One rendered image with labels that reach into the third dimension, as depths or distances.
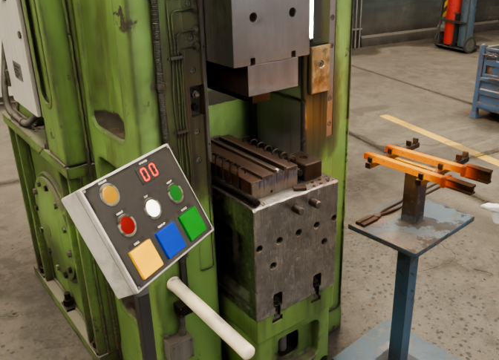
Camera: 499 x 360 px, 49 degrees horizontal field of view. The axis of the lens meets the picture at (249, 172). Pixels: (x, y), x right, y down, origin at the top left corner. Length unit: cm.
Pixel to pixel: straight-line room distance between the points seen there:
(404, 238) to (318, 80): 65
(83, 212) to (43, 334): 162
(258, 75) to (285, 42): 14
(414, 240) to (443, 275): 116
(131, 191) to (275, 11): 70
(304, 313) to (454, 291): 114
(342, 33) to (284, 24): 44
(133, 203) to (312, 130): 93
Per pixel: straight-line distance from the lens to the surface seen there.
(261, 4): 168
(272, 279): 195
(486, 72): 579
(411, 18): 989
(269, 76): 173
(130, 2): 162
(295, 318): 214
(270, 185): 186
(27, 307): 312
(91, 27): 199
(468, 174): 201
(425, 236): 210
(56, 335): 288
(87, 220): 134
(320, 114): 212
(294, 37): 178
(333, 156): 225
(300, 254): 199
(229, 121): 228
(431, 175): 192
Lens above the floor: 173
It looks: 23 degrees down
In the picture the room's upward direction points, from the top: 2 degrees counter-clockwise
